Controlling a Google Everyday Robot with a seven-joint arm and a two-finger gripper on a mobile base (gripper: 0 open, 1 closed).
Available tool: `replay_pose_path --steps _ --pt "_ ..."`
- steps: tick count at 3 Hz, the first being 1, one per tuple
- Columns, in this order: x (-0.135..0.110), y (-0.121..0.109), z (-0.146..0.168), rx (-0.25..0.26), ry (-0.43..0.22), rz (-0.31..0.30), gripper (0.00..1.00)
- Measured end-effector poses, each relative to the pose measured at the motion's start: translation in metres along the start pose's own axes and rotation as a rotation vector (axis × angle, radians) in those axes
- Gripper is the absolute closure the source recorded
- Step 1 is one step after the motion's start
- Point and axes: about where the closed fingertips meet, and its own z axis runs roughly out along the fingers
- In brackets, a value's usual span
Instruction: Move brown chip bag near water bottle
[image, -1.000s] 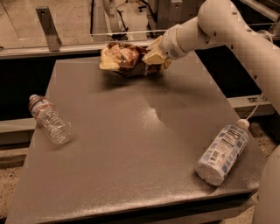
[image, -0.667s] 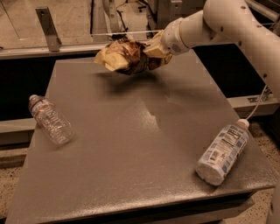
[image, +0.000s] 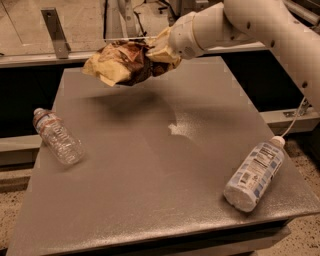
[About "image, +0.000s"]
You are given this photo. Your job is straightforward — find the left metal rail bracket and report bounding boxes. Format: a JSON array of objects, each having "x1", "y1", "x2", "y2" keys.
[{"x1": 41, "y1": 7, "x2": 71, "y2": 59}]

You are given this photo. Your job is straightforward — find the grey table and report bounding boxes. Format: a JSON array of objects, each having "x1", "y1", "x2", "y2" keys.
[{"x1": 7, "y1": 57, "x2": 319, "y2": 256}]

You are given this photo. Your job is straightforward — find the brown chip bag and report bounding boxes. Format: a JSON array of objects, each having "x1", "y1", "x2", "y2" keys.
[{"x1": 82, "y1": 40, "x2": 170, "y2": 86}]

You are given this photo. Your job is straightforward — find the clear plastic water bottle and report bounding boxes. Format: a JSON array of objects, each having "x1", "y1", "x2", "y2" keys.
[{"x1": 33, "y1": 108, "x2": 85, "y2": 165}]

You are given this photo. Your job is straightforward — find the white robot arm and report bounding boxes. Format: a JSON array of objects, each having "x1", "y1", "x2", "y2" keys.
[{"x1": 147, "y1": 0, "x2": 320, "y2": 111}]

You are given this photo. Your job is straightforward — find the thin white cable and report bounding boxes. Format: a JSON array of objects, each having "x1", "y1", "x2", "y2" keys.
[{"x1": 280, "y1": 97, "x2": 307, "y2": 138}]

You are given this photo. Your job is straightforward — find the horizontal metal rail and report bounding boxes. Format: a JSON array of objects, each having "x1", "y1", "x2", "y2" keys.
[{"x1": 0, "y1": 42, "x2": 266, "y2": 68}]

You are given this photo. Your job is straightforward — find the white labelled bottle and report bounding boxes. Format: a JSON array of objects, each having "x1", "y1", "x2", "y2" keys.
[{"x1": 223, "y1": 136, "x2": 285, "y2": 212}]

